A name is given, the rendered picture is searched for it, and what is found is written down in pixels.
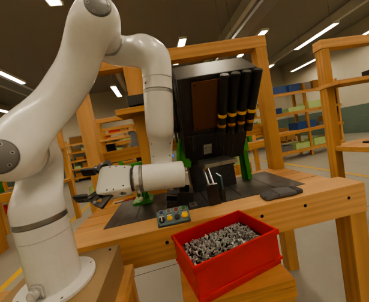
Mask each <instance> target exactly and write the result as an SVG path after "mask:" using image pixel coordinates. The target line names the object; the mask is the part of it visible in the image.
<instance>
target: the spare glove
mask: <svg viewBox="0 0 369 302"><path fill-rule="evenodd" d="M300 193H303V189H301V188H299V187H296V186H289V187H287V186H286V187H282V188H271V189H270V191H263V192H261V193H260V197H261V198H262V199H263V200H264V199H265V200H267V201H269V200H273V199H276V198H283V197H289V196H292V195H296V194H300Z"/></svg>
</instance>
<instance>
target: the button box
mask: <svg viewBox="0 0 369 302"><path fill-rule="evenodd" d="M184 206H185V209H181V207H182V206H179V207H177V208H178V210H177V211H174V208H175V207H174V208H171V209H170V210H171V211H170V213H168V212H167V209H166V210H161V211H163V214H162V215H160V214H159V212H160V211H157V224H158V228H163V227H168V226H171V225H176V224H181V223H184V222H189V221H191V218H190V213H189V210H188V206H187V205H184ZM182 212H187V213H188V216H187V217H186V218H183V217H182ZM176 214H179V215H180V218H179V219H175V215H176ZM169 215H171V216H172V220H171V221H168V220H167V217H168V216H169ZM161 217H164V218H165V221H164V222H163V223H161V222H160V221H159V218H161Z"/></svg>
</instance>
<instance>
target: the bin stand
mask: <svg viewBox="0 0 369 302"><path fill-rule="evenodd" d="M179 268H180V267H179ZM180 274H181V283H182V294H183V300H184V302H199V301H198V299H197V297H196V295H195V294H194V292H193V290H192V288H191V286H190V284H189V283H188V281H187V279H186V277H185V276H184V274H183V272H182V270H181V268H180ZM296 297H298V293H297V288H296V280H295V278H294V277H293V276H292V275H291V274H290V273H289V272H288V271H287V270H286V269H285V268H284V266H283V265H282V264H278V265H276V266H275V267H273V268H271V269H269V270H268V271H266V272H264V273H262V274H260V275H258V276H257V277H255V278H253V279H251V280H249V281H248V282H245V283H244V284H242V285H240V286H238V287H237V288H235V289H233V290H231V291H229V292H227V293H226V294H224V295H222V296H220V297H218V298H216V299H215V300H213V301H211V302H296Z"/></svg>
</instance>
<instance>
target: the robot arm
mask: <svg viewBox="0 0 369 302"><path fill-rule="evenodd" d="M102 61H103V62H105V63H108V64H111V65H115V66H122V67H135V68H139V69H140V70H141V71H142V77H143V98H144V108H145V124H146V133H147V136H148V142H149V150H150V156H151V164H146V165H135V166H134V168H133V167H132V166H127V165H113V164H112V163H111V162H110V160H106V161H104V162H102V163H100V164H98V165H97V166H94V167H93V168H85V169H80V172H81V174H82V175H83V176H94V175H96V174H99V175H98V181H97V187H96V191H95V192H93V193H92V194H90V195H88V194H80V195H73V199H74V200H75V202H77V203H85V202H90V203H92V204H93V205H94V206H95V207H98V208H100V209H104V208H105V206H106V204H107V203H108V202H109V201H110V200H113V199H117V198H122V197H126V196H128V195H131V194H133V191H135V190H136V192H137V193H138V194H141V193H142V192H146V191H156V190H161V189H171V188H181V187H184V186H185V184H186V175H185V167H184V163H183V162H182V161H175V162H172V147H173V127H174V123H173V89H172V65H171V58H170V54H169V51H168V49H167V48H166V47H165V46H164V44H162V43H161V42H160V41H158V40H157V39H156V38H154V37H152V36H150V35H148V34H134V35H129V36H124V35H121V20H120V16H119V13H118V10H117V8H116V7H115V5H114V3H113V2H112V1H111V0H75V1H74V3H73V5H72V6H71V8H70V10H69V13H68V16H67V19H66V23H65V28H64V33H63V36H62V41H61V46H60V48H59V51H58V54H57V56H56V58H55V60H54V62H53V64H52V66H51V67H50V68H49V70H48V72H47V73H46V75H45V76H44V78H43V79H42V81H41V82H40V84H39V85H38V86H37V88H36V89H35V90H34V91H33V92H32V93H31V94H30V95H29V96H28V97H27V98H25V99H24V100H23V101H22V102H20V103H19V104H18V105H16V106H15V107H14V108H12V109H11V110H10V111H9V112H7V113H6V114H4V115H3V116H2V117H1V118H0V182H15V184H14V189H13V193H12V195H11V198H10V202H9V204H8V209H7V216H8V221H9V224H10V228H11V232H12V235H13V238H14V242H15V245H16V249H17V253H18V256H19V260H20V264H21V267H22V271H23V275H24V277H25V282H26V284H25V285H24V286H23V287H22V288H21V289H20V290H19V292H18V293H17V294H16V296H15V297H14V298H13V301H12V302H67V301H68V300H69V299H71V298H73V297H74V296H75V295H76V294H77V293H78V292H80V291H81V290H82V289H83V288H84V287H85V286H86V285H87V284H88V282H89V281H90V280H91V278H92V277H93V275H94V273H95V269H96V266H95V261H94V260H93V259H92V258H90V257H88V256H79V254H78V251H77V246H76V242H75V239H74V234H73V230H72V227H71V222H70V217H69V214H68V210H67V205H66V202H65V198H64V159H63V155H62V152H61V148H60V146H59V145H58V143H57V142H56V141H55V140H54V138H55V137H56V136H57V134H58V133H59V131H60V130H61V129H62V128H63V127H64V125H65V124H66V123H67V122H68V121H69V120H70V119H71V118H72V117H73V115H74V114H75V112H76V111H77V110H78V108H79V107H80V106H81V104H82V102H83V101H84V99H85V98H86V96H87V94H88V93H89V91H90V90H91V88H92V86H93V84H94V82H95V80H96V78H97V75H98V72H99V70H100V67H101V64H102ZM99 199H100V200H102V202H98V201H97V200H99Z"/></svg>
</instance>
